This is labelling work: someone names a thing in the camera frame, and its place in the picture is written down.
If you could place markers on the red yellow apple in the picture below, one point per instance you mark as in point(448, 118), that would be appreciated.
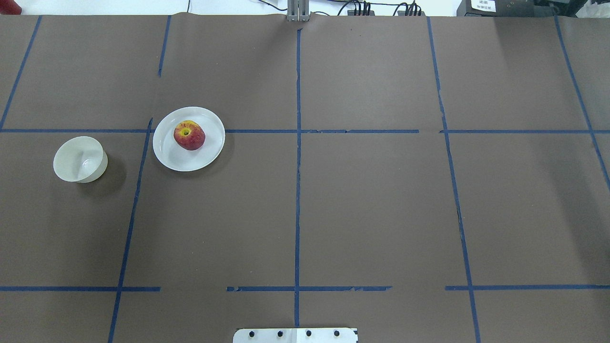
point(189, 135)

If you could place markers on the white round plate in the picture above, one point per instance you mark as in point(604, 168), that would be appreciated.
point(175, 157)

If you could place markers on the white round bowl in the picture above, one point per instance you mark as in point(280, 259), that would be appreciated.
point(81, 159)

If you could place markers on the black power strip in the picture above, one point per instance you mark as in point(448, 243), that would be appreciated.
point(411, 9)
point(361, 9)

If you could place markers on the black labelled box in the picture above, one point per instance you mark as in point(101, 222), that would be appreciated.
point(503, 8)

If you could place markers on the red cylinder bottle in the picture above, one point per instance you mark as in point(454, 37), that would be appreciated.
point(10, 7)

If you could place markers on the aluminium frame post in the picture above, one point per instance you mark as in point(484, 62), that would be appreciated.
point(298, 11)

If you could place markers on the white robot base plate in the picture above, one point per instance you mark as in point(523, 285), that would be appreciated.
point(296, 335)

